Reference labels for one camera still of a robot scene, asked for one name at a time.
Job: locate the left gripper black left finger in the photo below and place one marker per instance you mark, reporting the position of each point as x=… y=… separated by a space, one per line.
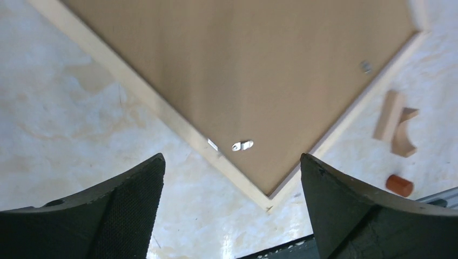
x=113 y=219

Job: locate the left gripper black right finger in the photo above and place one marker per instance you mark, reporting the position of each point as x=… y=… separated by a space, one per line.
x=353 y=219

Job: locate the wooden picture frame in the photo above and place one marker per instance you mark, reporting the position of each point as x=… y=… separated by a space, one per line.
x=70 y=24

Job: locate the brown frame backing board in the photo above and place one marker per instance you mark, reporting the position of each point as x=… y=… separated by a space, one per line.
x=264 y=80

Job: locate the small brown round disc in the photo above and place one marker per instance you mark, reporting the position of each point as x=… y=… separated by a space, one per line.
x=399 y=185

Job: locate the darker wooden block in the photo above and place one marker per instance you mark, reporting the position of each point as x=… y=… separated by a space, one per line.
x=401 y=144

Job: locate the light wooden block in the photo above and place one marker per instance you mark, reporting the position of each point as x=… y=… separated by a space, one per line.
x=390 y=115

